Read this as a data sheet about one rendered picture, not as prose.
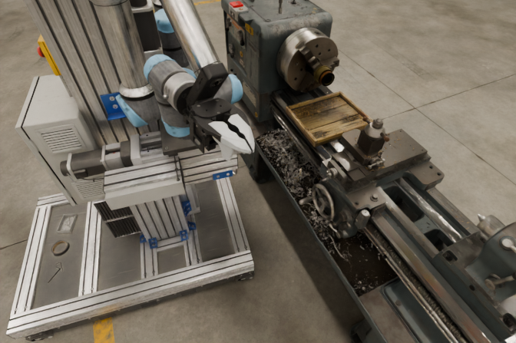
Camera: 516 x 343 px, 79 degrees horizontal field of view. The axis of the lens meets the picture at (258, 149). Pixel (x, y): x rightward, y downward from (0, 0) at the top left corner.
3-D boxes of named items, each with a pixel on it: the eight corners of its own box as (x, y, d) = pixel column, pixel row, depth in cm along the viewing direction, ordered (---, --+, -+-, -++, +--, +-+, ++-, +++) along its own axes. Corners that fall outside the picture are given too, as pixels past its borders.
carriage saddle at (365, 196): (318, 169, 143) (320, 159, 139) (397, 140, 157) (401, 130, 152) (358, 221, 124) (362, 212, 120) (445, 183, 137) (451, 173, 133)
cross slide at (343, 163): (323, 163, 138) (325, 156, 134) (398, 135, 150) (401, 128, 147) (345, 190, 127) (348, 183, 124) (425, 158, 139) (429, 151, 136)
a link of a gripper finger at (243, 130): (262, 165, 57) (233, 137, 62) (267, 140, 53) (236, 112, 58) (249, 171, 55) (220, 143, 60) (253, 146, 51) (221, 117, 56)
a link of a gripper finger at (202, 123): (236, 138, 55) (210, 113, 60) (236, 130, 54) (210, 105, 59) (213, 146, 53) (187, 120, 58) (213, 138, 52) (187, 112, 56)
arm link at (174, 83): (194, 69, 67) (158, 77, 62) (206, 78, 64) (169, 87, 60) (195, 99, 72) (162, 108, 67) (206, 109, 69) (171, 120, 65)
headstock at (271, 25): (221, 51, 221) (216, -9, 193) (281, 37, 235) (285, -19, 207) (256, 96, 183) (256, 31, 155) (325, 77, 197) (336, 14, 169)
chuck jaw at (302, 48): (304, 63, 165) (295, 47, 156) (311, 56, 164) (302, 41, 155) (315, 73, 158) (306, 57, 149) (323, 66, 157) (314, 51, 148)
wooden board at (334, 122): (285, 112, 172) (285, 106, 169) (339, 96, 182) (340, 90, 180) (313, 147, 153) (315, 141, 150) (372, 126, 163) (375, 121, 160)
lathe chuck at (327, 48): (272, 85, 174) (286, 28, 154) (319, 82, 188) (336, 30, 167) (280, 93, 168) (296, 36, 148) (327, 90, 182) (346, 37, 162)
